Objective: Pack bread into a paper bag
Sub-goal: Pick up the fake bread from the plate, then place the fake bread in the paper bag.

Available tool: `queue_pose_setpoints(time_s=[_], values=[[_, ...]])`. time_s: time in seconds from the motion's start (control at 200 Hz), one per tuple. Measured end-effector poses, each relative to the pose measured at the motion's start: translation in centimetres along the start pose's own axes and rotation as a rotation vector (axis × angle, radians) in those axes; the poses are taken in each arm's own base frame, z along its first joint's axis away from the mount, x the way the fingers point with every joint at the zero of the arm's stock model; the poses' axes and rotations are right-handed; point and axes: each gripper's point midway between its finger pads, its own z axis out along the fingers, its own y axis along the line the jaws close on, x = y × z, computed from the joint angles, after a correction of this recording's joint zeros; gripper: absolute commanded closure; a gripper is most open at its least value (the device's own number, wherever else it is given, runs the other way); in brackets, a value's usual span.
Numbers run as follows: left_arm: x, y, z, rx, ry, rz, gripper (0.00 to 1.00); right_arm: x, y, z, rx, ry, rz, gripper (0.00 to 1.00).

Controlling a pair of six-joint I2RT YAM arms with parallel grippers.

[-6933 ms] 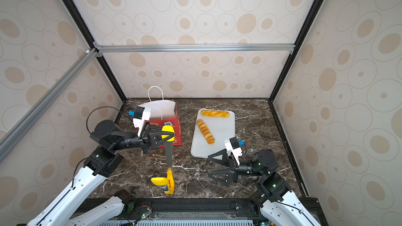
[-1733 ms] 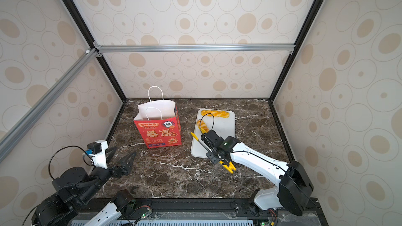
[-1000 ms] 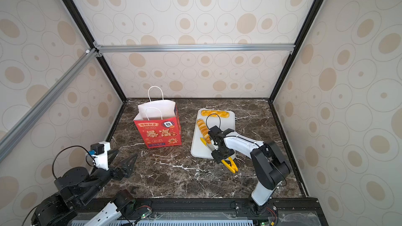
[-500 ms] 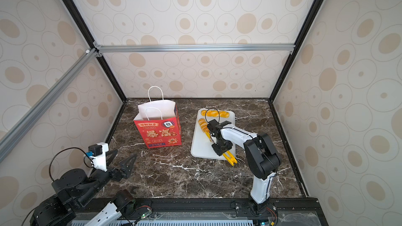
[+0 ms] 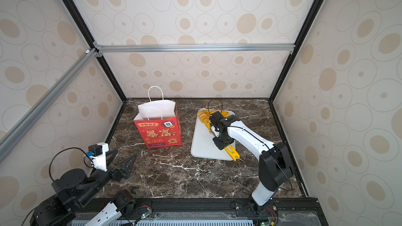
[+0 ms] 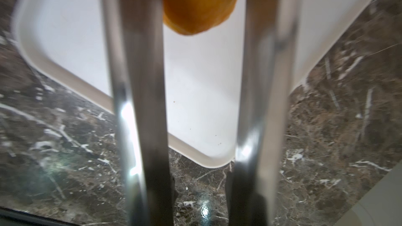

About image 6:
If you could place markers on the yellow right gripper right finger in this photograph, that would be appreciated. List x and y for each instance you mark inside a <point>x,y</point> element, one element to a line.
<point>269,51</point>

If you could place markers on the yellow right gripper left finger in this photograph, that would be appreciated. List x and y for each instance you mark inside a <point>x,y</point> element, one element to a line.
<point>134,44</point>

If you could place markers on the white rectangular tray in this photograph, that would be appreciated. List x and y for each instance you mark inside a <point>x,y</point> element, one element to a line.
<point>63,39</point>

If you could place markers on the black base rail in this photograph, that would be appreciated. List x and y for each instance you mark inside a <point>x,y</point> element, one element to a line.
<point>17,218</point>

